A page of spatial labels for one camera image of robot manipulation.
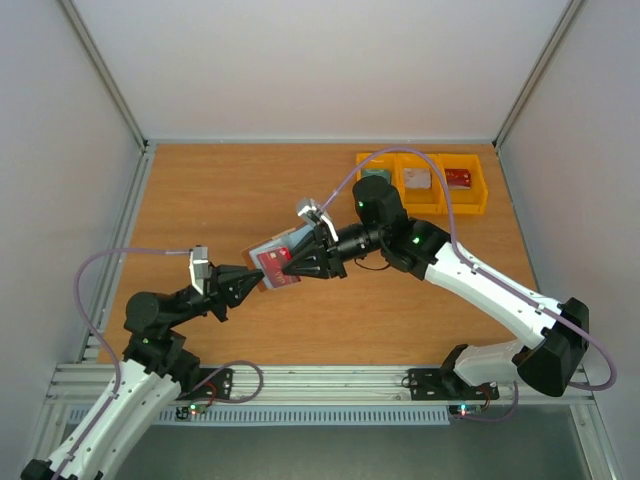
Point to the yellow bin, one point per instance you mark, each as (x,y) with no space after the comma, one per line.
(385,161)
(473,201)
(420,202)

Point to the left yellow bin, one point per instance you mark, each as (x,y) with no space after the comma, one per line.
(385,161)

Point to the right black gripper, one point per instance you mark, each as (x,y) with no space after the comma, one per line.
(333,251)

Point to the grey slotted cable duct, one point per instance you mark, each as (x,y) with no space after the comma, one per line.
(258,416)

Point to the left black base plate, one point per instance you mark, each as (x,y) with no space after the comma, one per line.
(217,387)

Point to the aluminium frame post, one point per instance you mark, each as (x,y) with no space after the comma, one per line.
(89,46)
(553,44)

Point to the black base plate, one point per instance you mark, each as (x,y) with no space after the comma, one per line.
(217,387)
(426,384)

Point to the right small circuit board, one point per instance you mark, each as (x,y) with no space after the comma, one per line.
(465,410)

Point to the left aluminium frame post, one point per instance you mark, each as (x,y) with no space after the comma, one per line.
(89,46)

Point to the middle yellow bin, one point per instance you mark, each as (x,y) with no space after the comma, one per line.
(420,202)

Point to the teal card stack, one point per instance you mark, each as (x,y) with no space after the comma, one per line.
(382,173)

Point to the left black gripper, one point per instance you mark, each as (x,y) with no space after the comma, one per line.
(224,285)

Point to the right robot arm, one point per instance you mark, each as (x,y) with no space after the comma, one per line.
(548,346)

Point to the red card stack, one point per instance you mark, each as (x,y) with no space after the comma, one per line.
(458,178)

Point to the left small circuit board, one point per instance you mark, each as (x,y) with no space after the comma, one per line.
(192,411)

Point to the small circuit board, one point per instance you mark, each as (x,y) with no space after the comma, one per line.
(465,410)
(192,411)

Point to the right aluminium frame post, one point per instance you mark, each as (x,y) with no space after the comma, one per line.
(553,44)

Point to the red VIP card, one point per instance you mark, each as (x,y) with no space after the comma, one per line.
(272,262)

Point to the white card stack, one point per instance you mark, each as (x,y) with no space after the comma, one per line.
(417,178)

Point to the brown leather card holder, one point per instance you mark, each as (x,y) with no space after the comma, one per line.
(289,238)

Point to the right yellow bin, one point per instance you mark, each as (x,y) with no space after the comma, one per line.
(473,201)

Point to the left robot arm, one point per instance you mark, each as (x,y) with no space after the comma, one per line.
(155,371)

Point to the aluminium front rail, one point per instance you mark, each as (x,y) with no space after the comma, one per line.
(282,384)

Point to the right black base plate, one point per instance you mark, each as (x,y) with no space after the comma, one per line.
(426,384)

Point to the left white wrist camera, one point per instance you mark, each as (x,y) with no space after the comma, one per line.
(199,268)

